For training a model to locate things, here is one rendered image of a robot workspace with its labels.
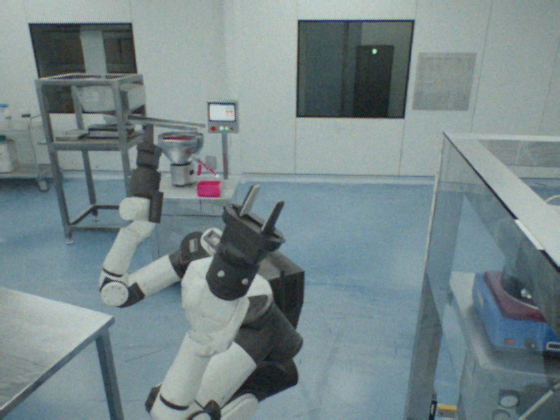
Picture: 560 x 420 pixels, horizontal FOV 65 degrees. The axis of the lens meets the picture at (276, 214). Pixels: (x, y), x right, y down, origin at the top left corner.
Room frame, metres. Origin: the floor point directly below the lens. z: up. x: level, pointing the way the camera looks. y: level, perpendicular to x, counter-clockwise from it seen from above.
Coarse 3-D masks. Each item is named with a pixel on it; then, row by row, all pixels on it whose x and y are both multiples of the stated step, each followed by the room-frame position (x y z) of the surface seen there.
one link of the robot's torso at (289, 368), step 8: (264, 368) 1.05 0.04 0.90; (272, 368) 1.07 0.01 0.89; (280, 368) 1.09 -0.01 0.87; (288, 368) 1.13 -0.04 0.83; (296, 368) 1.14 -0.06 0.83; (248, 376) 1.03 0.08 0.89; (256, 376) 1.04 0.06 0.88; (264, 376) 1.05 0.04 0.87; (272, 376) 1.07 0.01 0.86; (280, 376) 1.08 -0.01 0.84; (288, 376) 1.11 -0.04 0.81; (296, 376) 1.12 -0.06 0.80; (264, 384) 1.05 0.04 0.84; (272, 384) 1.07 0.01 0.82; (280, 384) 1.08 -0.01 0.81; (288, 384) 1.11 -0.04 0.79; (296, 384) 1.13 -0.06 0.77; (264, 392) 1.06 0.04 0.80; (272, 392) 1.07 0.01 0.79
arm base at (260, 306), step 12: (252, 300) 0.92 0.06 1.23; (264, 300) 0.88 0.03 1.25; (252, 312) 0.86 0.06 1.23; (264, 312) 0.84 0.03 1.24; (240, 324) 0.85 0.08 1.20; (252, 324) 0.84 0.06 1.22; (300, 336) 0.88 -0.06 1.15; (300, 348) 0.85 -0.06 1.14; (264, 360) 0.86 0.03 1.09; (276, 360) 0.84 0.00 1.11; (288, 360) 0.83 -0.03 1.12
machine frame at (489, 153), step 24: (456, 144) 0.92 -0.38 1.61; (480, 144) 0.91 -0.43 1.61; (504, 144) 0.96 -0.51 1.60; (528, 144) 0.96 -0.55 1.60; (552, 144) 0.95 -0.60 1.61; (480, 168) 0.73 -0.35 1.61; (504, 168) 0.73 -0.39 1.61; (504, 192) 0.61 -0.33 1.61; (528, 192) 0.61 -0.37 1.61; (528, 216) 0.52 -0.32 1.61; (552, 216) 0.52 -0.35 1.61; (552, 240) 0.45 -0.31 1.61; (432, 312) 0.98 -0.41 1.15; (432, 336) 0.98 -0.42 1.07; (432, 360) 0.98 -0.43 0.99; (408, 384) 1.03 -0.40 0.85; (432, 384) 0.98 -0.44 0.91; (408, 408) 0.99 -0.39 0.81
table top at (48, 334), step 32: (0, 288) 1.62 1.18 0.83; (0, 320) 1.39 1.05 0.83; (32, 320) 1.39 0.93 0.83; (64, 320) 1.39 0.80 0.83; (96, 320) 1.39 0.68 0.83; (0, 352) 1.21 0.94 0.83; (32, 352) 1.21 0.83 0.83; (64, 352) 1.21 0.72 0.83; (0, 384) 1.06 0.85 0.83; (32, 384) 1.06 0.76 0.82; (0, 416) 0.96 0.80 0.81
